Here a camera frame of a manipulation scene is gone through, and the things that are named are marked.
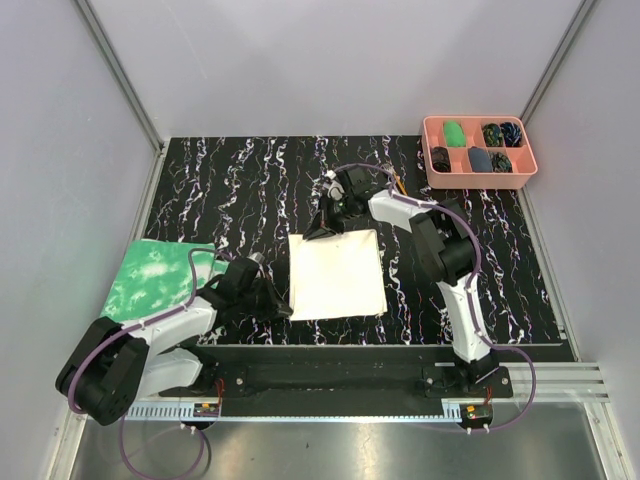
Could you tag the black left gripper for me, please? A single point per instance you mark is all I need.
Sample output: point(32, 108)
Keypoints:
point(273, 307)

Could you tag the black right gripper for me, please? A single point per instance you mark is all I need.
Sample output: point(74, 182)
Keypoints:
point(316, 230)

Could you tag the white cloth napkin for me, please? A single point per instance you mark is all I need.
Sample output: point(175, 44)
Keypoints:
point(336, 277)

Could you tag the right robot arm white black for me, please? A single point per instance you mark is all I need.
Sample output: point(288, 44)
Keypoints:
point(447, 250)

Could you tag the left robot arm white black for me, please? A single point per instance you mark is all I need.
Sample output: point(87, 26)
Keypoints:
point(115, 364)

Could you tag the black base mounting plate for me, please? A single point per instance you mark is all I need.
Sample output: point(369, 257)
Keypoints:
point(342, 381)

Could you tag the black marble pattern mat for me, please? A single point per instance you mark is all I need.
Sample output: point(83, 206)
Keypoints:
point(244, 195)

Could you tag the silver metal fork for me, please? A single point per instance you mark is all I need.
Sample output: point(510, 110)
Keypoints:
point(389, 168)

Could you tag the orange plastic spoon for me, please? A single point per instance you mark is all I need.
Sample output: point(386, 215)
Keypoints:
point(399, 185)

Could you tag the green white patterned cloth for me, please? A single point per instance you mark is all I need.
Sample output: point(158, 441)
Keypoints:
point(156, 275)

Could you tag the dark brown rolled cloth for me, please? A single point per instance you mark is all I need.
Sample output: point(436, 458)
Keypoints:
point(440, 159)

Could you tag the green rolled cloth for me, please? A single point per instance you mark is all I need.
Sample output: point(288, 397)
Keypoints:
point(454, 134)

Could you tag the blue grey rolled cloth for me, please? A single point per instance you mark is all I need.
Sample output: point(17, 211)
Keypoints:
point(479, 160)

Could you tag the pink compartment tray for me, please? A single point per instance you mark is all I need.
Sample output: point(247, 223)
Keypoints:
point(461, 175)

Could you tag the dark teal patterned roll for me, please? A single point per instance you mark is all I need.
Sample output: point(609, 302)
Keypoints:
point(501, 163)

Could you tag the dark green patterned roll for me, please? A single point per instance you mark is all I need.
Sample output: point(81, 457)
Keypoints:
point(492, 135)

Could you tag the dark blue patterned roll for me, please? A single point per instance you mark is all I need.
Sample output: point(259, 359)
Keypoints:
point(512, 134)

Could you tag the left aluminium frame post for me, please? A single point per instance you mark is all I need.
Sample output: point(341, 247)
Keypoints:
point(100, 37)

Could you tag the aluminium frame post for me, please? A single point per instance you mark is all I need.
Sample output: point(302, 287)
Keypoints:
point(574, 28)
point(100, 37)

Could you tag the right aluminium frame post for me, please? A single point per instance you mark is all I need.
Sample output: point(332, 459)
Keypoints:
point(574, 28)

